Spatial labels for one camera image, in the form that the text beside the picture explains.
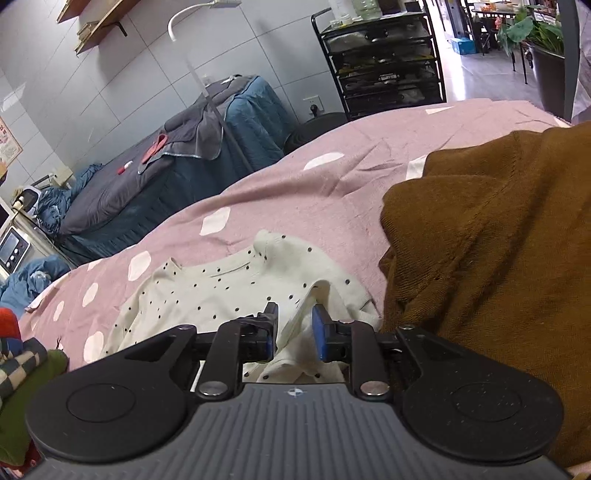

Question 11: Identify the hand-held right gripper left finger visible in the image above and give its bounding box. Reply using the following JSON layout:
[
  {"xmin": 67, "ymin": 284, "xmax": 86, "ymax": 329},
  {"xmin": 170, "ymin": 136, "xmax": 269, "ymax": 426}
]
[{"xmin": 99, "ymin": 301, "xmax": 280, "ymax": 401}]

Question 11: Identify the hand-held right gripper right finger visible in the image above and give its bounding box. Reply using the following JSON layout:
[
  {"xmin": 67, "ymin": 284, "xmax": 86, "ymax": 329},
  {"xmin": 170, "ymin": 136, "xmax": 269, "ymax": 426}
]
[{"xmin": 311, "ymin": 304, "xmax": 502, "ymax": 401}]

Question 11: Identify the white polka dot garment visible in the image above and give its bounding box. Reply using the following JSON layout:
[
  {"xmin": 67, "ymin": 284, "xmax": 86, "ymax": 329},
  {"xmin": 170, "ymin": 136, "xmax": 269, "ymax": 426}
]
[{"xmin": 99, "ymin": 229, "xmax": 383, "ymax": 384}]

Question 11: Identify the pink spotted blanket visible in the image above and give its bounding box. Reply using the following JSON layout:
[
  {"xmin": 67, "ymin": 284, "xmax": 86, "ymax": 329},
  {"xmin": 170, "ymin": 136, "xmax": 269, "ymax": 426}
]
[{"xmin": 18, "ymin": 99, "xmax": 573, "ymax": 371}]

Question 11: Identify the teal covered massage bed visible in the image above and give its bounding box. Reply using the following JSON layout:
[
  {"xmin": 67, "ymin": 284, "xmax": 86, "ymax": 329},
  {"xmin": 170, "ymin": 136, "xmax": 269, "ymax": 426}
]
[{"xmin": 59, "ymin": 75, "xmax": 297, "ymax": 267}]

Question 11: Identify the brown knit garment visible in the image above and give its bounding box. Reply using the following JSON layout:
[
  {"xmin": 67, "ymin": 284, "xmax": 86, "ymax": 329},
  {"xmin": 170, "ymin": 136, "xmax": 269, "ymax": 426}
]
[{"xmin": 379, "ymin": 122, "xmax": 591, "ymax": 470}]

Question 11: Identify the black round stool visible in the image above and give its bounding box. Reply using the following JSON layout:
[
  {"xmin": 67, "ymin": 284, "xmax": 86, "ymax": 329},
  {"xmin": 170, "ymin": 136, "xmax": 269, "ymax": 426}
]
[{"xmin": 283, "ymin": 112, "xmax": 350, "ymax": 156}]

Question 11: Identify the grey massage bed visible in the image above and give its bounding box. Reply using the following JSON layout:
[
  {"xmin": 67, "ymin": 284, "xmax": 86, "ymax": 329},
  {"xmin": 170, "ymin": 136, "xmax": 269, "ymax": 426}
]
[{"xmin": 58, "ymin": 104, "xmax": 222, "ymax": 237}]

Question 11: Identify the red cloth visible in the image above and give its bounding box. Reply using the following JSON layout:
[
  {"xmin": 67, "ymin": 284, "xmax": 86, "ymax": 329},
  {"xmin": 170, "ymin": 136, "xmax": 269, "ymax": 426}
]
[{"xmin": 140, "ymin": 133, "xmax": 170, "ymax": 165}]

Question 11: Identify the grey towel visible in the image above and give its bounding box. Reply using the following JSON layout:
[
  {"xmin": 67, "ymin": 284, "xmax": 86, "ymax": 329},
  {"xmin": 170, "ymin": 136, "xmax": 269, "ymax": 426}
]
[{"xmin": 163, "ymin": 74, "xmax": 252, "ymax": 161}]

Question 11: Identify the green garment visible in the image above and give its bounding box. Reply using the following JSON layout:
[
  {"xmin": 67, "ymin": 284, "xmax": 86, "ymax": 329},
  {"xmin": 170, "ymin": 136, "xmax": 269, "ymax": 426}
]
[{"xmin": 0, "ymin": 349, "xmax": 70, "ymax": 467}]

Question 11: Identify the light blue cloth heap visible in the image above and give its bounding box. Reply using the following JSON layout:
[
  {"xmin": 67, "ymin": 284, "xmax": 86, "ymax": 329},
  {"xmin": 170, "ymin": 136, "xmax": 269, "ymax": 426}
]
[{"xmin": 0, "ymin": 256, "xmax": 71, "ymax": 311}]

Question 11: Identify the checkered beige blue garment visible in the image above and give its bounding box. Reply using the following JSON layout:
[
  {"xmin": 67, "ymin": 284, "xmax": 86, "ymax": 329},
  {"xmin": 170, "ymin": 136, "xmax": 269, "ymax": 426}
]
[{"xmin": 0, "ymin": 337, "xmax": 49, "ymax": 411}]

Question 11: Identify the crumpled blue cloth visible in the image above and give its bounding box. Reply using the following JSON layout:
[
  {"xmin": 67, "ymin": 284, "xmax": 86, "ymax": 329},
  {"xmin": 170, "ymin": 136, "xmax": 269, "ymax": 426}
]
[{"xmin": 36, "ymin": 163, "xmax": 105, "ymax": 232}]

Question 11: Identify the orange red garment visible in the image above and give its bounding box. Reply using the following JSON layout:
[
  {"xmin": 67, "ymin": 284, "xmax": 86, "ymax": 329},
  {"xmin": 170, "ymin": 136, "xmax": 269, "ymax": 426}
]
[{"xmin": 0, "ymin": 308, "xmax": 22, "ymax": 343}]

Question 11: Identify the black trolley rack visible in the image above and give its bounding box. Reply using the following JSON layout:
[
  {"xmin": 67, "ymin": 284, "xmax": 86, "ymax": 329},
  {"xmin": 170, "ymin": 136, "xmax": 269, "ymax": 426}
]
[{"xmin": 311, "ymin": 8, "xmax": 448, "ymax": 123}]

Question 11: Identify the white appliance with screen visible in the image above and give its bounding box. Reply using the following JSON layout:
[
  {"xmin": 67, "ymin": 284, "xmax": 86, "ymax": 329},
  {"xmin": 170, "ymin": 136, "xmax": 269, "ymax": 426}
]
[{"xmin": 0, "ymin": 208, "xmax": 34, "ymax": 274}]

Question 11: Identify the white floor lamp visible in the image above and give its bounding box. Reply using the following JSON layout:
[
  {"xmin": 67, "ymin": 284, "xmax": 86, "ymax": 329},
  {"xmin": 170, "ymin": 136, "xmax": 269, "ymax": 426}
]
[{"xmin": 168, "ymin": 0, "xmax": 254, "ymax": 172}]

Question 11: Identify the small white black device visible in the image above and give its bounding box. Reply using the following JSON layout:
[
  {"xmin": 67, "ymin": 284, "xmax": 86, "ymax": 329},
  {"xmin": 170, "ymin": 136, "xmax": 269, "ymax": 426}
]
[{"xmin": 11, "ymin": 185, "xmax": 43, "ymax": 209}]

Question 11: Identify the group of bottles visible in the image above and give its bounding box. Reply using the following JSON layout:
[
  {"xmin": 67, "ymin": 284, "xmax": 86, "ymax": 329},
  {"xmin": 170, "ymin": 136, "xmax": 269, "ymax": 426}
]
[{"xmin": 329, "ymin": 0, "xmax": 419, "ymax": 23}]

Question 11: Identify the table with chairs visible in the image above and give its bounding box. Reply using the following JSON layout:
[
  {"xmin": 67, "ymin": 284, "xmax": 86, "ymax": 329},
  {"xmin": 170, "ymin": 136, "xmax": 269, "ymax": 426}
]
[{"xmin": 462, "ymin": 0, "xmax": 525, "ymax": 57}]

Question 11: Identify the green potted plant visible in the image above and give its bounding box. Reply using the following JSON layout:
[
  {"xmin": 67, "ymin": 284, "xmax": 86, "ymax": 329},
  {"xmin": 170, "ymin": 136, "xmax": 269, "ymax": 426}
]
[{"xmin": 495, "ymin": 4, "xmax": 568, "ymax": 117}]

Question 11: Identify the wall socket with plug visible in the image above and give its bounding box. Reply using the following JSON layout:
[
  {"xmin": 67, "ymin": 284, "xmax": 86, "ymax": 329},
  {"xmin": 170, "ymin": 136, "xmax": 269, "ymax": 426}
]
[{"xmin": 302, "ymin": 94, "xmax": 327, "ymax": 119}]

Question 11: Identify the wall poster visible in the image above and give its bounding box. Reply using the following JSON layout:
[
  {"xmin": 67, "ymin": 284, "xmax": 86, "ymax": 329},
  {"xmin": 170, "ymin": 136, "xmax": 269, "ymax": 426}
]
[{"xmin": 0, "ymin": 115, "xmax": 24, "ymax": 168}]

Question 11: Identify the wooden wall shelf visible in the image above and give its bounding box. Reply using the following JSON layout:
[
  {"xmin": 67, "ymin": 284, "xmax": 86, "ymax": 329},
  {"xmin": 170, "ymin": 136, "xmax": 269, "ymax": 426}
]
[{"xmin": 55, "ymin": 0, "xmax": 142, "ymax": 56}]

